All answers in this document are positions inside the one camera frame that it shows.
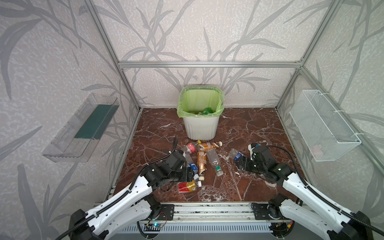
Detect blue label water bottle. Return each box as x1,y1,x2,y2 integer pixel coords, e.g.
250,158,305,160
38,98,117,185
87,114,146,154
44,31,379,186
228,149,243,162

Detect green soda bottle yellow cap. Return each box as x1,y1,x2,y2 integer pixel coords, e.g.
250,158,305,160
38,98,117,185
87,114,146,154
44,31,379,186
199,107,215,115

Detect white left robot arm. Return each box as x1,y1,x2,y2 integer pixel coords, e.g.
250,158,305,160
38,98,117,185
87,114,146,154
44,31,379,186
58,151,194,240

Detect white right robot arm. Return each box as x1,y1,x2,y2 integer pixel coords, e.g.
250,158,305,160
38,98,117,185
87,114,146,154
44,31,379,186
229,143,378,240

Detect white plastic trash bin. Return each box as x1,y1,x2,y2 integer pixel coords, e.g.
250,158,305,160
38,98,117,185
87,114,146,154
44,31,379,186
183,116,220,141

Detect green bin liner bag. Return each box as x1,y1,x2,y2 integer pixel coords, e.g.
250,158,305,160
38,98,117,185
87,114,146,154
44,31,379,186
177,85,225,118

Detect clear bottle blue label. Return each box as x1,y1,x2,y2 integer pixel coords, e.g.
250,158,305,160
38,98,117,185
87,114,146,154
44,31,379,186
185,153,202,188

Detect red yellow label bottle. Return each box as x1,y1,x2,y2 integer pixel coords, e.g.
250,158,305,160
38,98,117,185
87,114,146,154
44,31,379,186
178,181,199,193

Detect clear bottle pink label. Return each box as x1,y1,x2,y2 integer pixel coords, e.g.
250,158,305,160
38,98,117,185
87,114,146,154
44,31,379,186
181,142,199,155

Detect brown coffee bottle lying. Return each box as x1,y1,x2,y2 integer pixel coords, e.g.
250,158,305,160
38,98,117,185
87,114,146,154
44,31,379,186
197,152,207,181

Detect orange tea bottle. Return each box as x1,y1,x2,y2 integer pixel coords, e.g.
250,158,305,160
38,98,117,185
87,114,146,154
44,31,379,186
198,141,223,153

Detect clear bottle green label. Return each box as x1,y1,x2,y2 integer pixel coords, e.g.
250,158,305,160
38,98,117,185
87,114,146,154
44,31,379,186
206,149,224,177

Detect green circuit board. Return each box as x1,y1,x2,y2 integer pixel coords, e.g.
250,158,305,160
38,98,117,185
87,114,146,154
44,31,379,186
143,222,166,233

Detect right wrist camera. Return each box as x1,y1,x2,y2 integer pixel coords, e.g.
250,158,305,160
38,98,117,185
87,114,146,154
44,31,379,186
248,143,261,160

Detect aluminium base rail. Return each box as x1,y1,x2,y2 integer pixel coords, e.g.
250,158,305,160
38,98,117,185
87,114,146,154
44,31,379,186
117,202,294,235

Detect white wire mesh basket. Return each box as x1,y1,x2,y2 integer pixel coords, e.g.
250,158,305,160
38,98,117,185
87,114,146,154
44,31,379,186
290,90,362,162

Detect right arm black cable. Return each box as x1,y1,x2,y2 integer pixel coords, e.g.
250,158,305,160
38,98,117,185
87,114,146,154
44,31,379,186
265,145,384,236

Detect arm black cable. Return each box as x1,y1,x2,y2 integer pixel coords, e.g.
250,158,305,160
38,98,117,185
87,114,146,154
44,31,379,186
55,136,179,240
265,145,384,236

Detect clear acrylic wall shelf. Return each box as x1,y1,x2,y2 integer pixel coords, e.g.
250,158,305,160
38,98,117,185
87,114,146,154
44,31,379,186
42,94,120,163

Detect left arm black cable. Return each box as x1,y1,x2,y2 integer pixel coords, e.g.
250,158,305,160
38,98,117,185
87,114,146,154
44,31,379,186
55,136,179,240

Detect aluminium frame profiles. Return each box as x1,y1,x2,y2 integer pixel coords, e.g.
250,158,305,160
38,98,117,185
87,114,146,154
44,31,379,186
83,0,384,172

